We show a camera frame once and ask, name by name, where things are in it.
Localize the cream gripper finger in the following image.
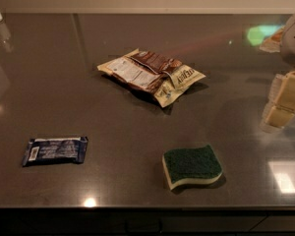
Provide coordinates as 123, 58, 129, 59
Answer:
260, 102, 295, 133
268, 70, 295, 112

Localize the green and white sponge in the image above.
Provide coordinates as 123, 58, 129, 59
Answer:
162, 145, 222, 190

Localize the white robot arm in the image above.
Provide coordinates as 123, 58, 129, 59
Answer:
260, 13, 295, 133

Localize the blue rxbar blueberry wrapper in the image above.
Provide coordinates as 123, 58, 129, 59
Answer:
22, 137, 89, 167

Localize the crumpled brown snack bag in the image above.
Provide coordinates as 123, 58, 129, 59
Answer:
97, 49, 205, 108

